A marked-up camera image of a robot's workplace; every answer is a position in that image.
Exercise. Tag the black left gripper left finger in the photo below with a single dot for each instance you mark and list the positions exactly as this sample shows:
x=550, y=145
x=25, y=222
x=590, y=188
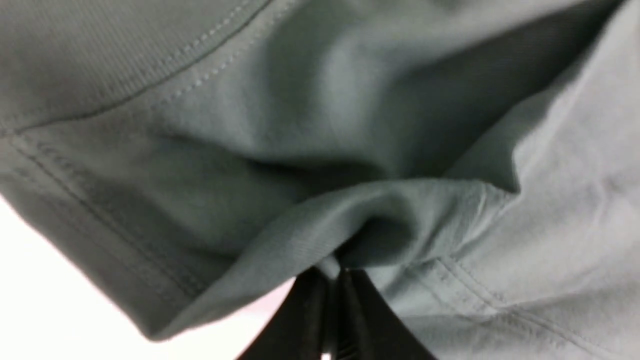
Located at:
x=295, y=330

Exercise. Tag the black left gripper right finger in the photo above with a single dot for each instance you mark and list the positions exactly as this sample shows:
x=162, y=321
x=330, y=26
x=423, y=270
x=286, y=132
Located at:
x=367, y=327

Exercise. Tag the green long sleeve shirt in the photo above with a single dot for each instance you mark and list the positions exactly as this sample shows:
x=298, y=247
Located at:
x=478, y=159

